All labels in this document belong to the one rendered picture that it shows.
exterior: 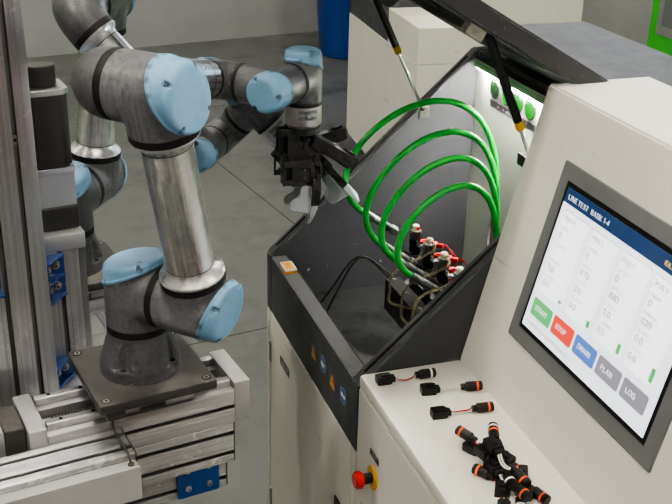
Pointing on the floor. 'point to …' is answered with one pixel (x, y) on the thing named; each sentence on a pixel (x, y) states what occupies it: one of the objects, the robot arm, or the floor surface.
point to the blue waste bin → (333, 28)
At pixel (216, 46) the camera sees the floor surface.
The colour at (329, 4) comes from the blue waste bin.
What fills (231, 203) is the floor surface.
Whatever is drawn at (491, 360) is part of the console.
